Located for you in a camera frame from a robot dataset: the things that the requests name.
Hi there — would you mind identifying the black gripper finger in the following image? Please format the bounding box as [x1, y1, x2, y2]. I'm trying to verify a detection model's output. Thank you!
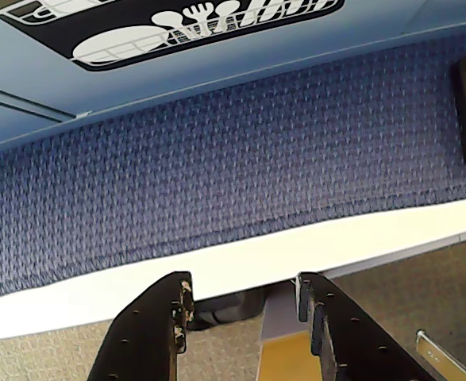
[86, 271, 196, 381]
[297, 271, 433, 381]

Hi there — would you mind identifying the yellow wooden board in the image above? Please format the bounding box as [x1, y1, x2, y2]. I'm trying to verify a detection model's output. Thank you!
[255, 329, 319, 381]

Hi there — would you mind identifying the blue toy kitchen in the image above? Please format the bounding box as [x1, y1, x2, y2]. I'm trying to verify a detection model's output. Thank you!
[0, 0, 466, 154]

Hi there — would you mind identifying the black dishwasher picture sticker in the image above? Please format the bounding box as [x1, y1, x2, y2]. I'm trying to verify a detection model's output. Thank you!
[0, 0, 347, 72]

